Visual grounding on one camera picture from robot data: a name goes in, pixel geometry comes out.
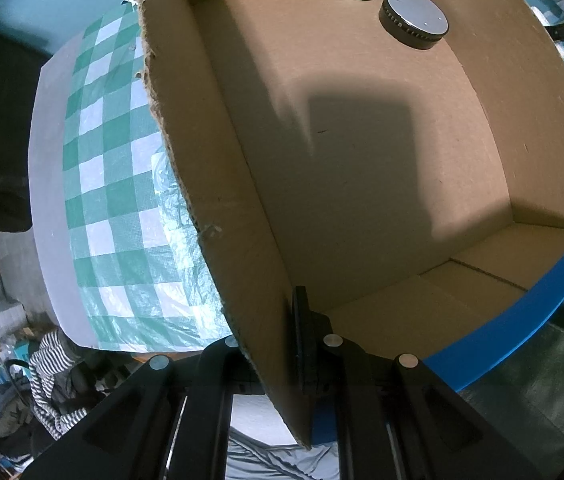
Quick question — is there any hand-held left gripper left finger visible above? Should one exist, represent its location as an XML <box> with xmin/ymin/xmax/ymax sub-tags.
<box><xmin>22</xmin><ymin>335</ymin><xmax>263</xmax><ymax>480</ymax></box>

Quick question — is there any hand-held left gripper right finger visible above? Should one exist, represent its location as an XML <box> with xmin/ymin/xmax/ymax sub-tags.
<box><xmin>292</xmin><ymin>286</ymin><xmax>563</xmax><ymax>480</ymax></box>

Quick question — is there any round grey puck speaker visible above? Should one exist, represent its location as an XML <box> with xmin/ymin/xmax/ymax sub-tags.
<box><xmin>379</xmin><ymin>0</ymin><xmax>449</xmax><ymax>51</ymax></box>

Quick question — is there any blue cardboard box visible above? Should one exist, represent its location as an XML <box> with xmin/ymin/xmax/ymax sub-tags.
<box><xmin>132</xmin><ymin>0</ymin><xmax>564</xmax><ymax>451</ymax></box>

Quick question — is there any grey bed sheet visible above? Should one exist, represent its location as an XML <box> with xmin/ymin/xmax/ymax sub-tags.
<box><xmin>227</xmin><ymin>427</ymin><xmax>343</xmax><ymax>480</ymax></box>

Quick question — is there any black white striped garment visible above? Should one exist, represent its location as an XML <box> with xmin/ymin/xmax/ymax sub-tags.
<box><xmin>29</xmin><ymin>327</ymin><xmax>90</xmax><ymax>438</ymax></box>

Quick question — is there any green white checked plastic tablecloth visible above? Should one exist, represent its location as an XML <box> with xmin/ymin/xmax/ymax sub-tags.
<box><xmin>62</xmin><ymin>0</ymin><xmax>564</xmax><ymax>351</ymax></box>

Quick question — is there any green blanket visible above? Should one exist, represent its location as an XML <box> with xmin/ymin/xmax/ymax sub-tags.
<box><xmin>457</xmin><ymin>285</ymin><xmax>564</xmax><ymax>461</ymax></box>

